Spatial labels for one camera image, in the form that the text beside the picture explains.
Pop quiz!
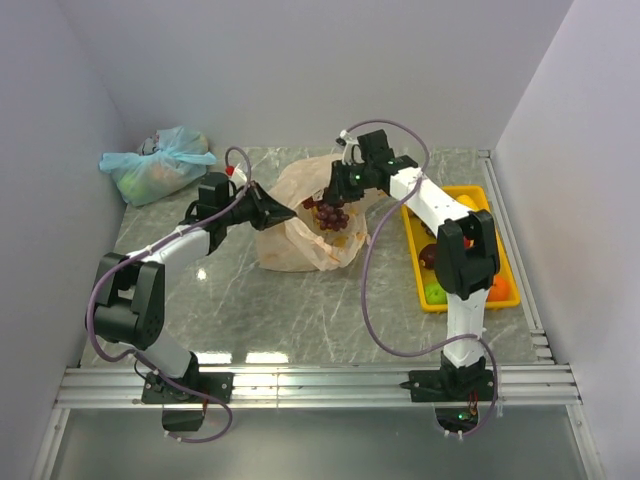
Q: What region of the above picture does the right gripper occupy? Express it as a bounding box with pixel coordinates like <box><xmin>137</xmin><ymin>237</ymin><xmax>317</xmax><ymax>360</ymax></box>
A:
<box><xmin>321</xmin><ymin>160</ymin><xmax>372</xmax><ymax>206</ymax></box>

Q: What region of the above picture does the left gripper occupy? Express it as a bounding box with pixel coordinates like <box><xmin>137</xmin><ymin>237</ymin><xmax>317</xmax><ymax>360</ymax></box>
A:
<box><xmin>220</xmin><ymin>180</ymin><xmax>296</xmax><ymax>231</ymax></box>

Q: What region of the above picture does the red grape bunch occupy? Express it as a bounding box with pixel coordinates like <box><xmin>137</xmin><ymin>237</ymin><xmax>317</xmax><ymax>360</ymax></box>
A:
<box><xmin>408</xmin><ymin>209</ymin><xmax>437</xmax><ymax>239</ymax></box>
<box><xmin>302</xmin><ymin>197</ymin><xmax>349</xmax><ymax>232</ymax></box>

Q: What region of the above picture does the orange translucent plastic bag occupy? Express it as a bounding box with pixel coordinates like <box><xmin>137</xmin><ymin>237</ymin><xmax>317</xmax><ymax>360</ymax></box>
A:
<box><xmin>255</xmin><ymin>154</ymin><xmax>383</xmax><ymax>272</ymax></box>

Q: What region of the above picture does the green fake apple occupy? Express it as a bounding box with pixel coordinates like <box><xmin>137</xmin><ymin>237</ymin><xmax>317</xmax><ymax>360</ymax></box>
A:
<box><xmin>424</xmin><ymin>281</ymin><xmax>448</xmax><ymax>305</ymax></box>

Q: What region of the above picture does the yellow fake mango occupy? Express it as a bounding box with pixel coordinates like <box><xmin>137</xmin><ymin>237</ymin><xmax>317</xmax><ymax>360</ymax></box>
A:
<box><xmin>456</xmin><ymin>195</ymin><xmax>478</xmax><ymax>211</ymax></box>

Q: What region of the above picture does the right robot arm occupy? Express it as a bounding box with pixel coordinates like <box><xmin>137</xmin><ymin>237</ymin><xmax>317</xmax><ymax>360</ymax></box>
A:
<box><xmin>323</xmin><ymin>130</ymin><xmax>500</xmax><ymax>401</ymax></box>

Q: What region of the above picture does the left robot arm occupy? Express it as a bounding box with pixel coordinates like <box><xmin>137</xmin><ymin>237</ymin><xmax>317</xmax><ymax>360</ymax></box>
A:
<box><xmin>85</xmin><ymin>171</ymin><xmax>296</xmax><ymax>402</ymax></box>

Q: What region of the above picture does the dark purple fake fruit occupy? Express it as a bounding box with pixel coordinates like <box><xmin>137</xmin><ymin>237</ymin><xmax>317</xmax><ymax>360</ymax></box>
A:
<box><xmin>418</xmin><ymin>243</ymin><xmax>437</xmax><ymax>270</ymax></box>

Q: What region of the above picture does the blue tied plastic bag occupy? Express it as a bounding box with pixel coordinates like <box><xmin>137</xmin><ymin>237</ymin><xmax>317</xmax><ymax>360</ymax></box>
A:
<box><xmin>99</xmin><ymin>126</ymin><xmax>217</xmax><ymax>207</ymax></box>

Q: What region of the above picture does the orange fake fruit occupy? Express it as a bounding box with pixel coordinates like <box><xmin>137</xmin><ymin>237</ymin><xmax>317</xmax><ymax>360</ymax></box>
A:
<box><xmin>487</xmin><ymin>275</ymin><xmax>511</xmax><ymax>302</ymax></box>

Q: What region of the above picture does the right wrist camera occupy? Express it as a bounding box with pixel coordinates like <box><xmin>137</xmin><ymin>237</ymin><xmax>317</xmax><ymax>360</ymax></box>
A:
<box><xmin>336</xmin><ymin>130</ymin><xmax>363</xmax><ymax>165</ymax></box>

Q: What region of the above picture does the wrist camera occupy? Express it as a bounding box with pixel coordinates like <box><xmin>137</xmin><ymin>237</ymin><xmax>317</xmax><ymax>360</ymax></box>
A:
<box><xmin>336</xmin><ymin>130</ymin><xmax>363</xmax><ymax>165</ymax></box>
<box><xmin>225</xmin><ymin>166</ymin><xmax>248</xmax><ymax>189</ymax></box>

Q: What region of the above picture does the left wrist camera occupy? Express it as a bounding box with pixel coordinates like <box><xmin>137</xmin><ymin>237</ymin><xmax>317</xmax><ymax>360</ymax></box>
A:
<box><xmin>225</xmin><ymin>166</ymin><xmax>248</xmax><ymax>189</ymax></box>

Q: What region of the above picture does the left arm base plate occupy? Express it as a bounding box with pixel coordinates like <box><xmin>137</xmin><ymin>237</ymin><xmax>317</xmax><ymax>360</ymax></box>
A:
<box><xmin>141</xmin><ymin>372</ymin><xmax>234</xmax><ymax>404</ymax></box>

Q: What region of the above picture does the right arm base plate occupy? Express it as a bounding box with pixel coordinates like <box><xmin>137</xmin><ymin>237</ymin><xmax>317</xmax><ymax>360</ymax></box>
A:
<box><xmin>401</xmin><ymin>370</ymin><xmax>496</xmax><ymax>403</ymax></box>

